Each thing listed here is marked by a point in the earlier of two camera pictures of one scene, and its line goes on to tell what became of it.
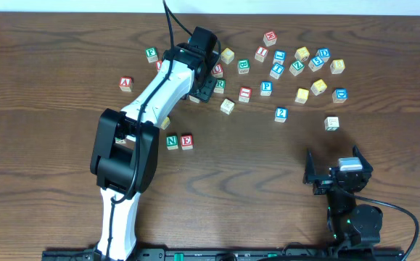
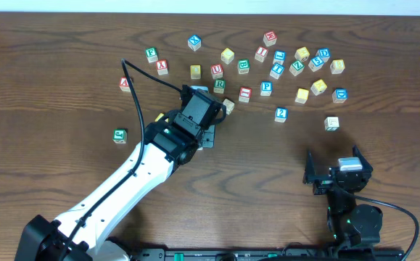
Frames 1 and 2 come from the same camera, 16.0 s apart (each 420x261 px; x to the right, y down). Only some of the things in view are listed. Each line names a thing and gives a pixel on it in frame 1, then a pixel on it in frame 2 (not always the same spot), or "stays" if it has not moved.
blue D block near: x=339 y=95 stays
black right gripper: x=330 y=180 stays
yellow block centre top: x=228 y=55 stays
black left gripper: x=205 y=88 → x=209 y=135
